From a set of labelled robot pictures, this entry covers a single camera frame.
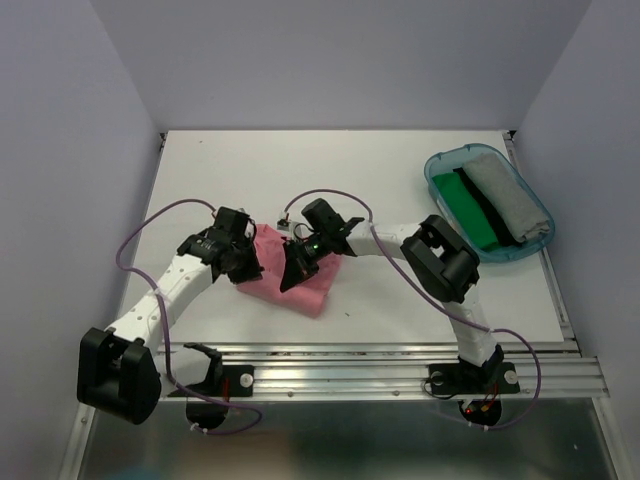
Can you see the rolled grey t-shirt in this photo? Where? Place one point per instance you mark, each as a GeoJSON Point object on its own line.
{"type": "Point", "coordinates": [524, 218]}

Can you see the blue translucent plastic bin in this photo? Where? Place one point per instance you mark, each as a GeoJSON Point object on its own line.
{"type": "Point", "coordinates": [446, 162]}

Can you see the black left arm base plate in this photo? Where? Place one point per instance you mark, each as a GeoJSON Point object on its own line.
{"type": "Point", "coordinates": [226, 381]}

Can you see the rolled black t-shirt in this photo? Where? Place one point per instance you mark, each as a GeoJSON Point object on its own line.
{"type": "Point", "coordinates": [499, 227]}

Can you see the rolled green t-shirt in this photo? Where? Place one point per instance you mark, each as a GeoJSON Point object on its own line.
{"type": "Point", "coordinates": [466, 210]}

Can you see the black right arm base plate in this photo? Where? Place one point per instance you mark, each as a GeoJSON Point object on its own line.
{"type": "Point", "coordinates": [450, 379]}

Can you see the pink t-shirt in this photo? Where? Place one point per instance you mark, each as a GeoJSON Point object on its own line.
{"type": "Point", "coordinates": [308, 298]}

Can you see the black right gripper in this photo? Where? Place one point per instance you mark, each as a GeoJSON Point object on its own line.
{"type": "Point", "coordinates": [297, 266]}

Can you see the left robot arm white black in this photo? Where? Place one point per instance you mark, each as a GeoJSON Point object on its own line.
{"type": "Point", "coordinates": [125, 368]}

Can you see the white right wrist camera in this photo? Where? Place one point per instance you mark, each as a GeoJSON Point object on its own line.
{"type": "Point", "coordinates": [284, 223]}

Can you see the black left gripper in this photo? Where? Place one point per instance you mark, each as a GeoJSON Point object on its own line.
{"type": "Point", "coordinates": [253, 271]}

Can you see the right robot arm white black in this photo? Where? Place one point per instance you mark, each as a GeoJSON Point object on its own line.
{"type": "Point", "coordinates": [446, 272]}

